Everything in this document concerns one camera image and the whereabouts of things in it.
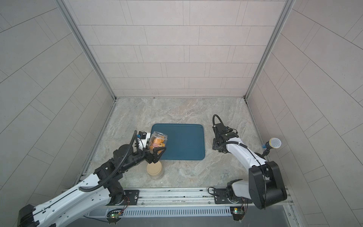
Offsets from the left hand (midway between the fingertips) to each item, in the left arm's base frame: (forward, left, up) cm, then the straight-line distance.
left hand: (163, 146), depth 71 cm
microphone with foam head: (-1, -53, +7) cm, 53 cm away
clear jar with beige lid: (-10, +4, -8) cm, 13 cm away
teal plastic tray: (+11, -10, -17) cm, 22 cm away
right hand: (+8, -34, -15) cm, 38 cm away
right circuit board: (-26, -37, -18) cm, 49 cm away
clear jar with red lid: (0, +2, +6) cm, 6 cm away
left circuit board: (-27, +21, -15) cm, 38 cm away
